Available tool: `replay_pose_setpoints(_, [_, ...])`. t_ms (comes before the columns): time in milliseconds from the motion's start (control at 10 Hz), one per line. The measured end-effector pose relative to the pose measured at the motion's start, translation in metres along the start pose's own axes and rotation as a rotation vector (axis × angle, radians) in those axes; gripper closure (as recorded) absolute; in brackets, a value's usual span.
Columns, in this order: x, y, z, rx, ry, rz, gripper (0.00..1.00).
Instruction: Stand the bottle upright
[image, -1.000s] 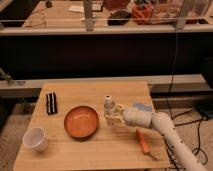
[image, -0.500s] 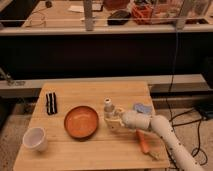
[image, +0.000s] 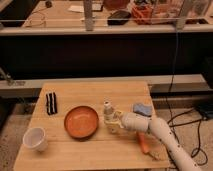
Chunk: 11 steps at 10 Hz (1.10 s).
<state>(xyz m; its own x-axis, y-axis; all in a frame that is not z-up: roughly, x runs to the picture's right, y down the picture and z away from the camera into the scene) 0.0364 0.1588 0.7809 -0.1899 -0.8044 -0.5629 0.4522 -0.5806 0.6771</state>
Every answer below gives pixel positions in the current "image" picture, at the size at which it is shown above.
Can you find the orange bowl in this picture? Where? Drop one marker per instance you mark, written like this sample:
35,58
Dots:
81,122

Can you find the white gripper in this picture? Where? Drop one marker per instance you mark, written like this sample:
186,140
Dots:
130,121

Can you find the clear plastic bottle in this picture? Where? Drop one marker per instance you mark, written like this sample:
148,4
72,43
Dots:
109,117

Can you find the black tray on counter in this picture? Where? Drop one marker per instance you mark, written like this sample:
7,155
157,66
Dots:
119,17

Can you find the white cup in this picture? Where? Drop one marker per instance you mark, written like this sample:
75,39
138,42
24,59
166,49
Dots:
35,139

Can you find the black striped sponge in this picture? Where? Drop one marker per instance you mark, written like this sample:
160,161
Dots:
51,103

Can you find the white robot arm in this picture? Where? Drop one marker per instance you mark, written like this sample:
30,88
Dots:
157,127

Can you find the blue cloth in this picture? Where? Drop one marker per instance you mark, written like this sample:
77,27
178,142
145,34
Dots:
142,109

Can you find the grey metal post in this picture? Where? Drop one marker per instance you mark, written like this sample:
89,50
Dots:
88,14

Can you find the orange handled utensil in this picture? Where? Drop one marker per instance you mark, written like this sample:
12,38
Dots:
145,149

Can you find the orange crate on counter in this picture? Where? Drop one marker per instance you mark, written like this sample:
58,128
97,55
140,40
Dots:
142,14

